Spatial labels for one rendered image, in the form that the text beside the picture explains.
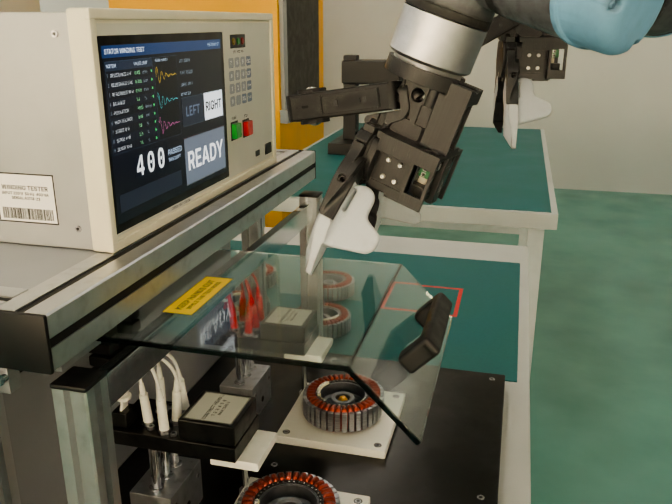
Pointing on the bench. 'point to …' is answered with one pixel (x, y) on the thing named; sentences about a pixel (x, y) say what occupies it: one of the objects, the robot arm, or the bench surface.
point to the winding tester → (183, 23)
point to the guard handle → (434, 309)
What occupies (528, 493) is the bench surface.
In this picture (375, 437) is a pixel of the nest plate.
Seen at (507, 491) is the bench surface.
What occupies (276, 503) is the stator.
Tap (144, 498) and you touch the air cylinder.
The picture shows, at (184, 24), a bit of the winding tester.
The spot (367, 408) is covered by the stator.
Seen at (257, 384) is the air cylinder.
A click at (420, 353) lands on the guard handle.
